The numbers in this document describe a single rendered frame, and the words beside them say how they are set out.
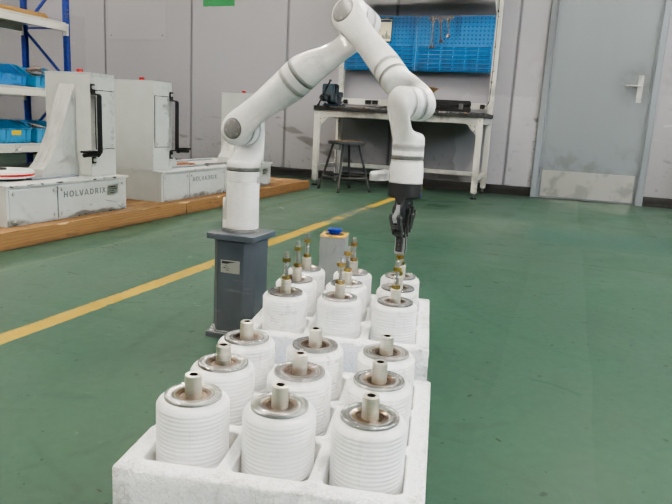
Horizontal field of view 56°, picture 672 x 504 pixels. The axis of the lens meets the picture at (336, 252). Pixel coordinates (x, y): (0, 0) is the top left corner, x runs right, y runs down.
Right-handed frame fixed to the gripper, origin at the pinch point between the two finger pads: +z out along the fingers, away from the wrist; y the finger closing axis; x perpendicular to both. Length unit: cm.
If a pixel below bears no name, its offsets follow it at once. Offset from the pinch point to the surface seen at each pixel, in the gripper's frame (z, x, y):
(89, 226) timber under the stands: 32, 195, 105
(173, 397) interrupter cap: 10, 7, -72
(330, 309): 11.6, 8.1, -19.2
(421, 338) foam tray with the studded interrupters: 17.2, -9.3, -10.6
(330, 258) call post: 10.1, 25.4, 19.5
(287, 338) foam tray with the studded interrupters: 17.7, 15.2, -24.3
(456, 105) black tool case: -46, 94, 451
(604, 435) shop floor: 35, -47, 2
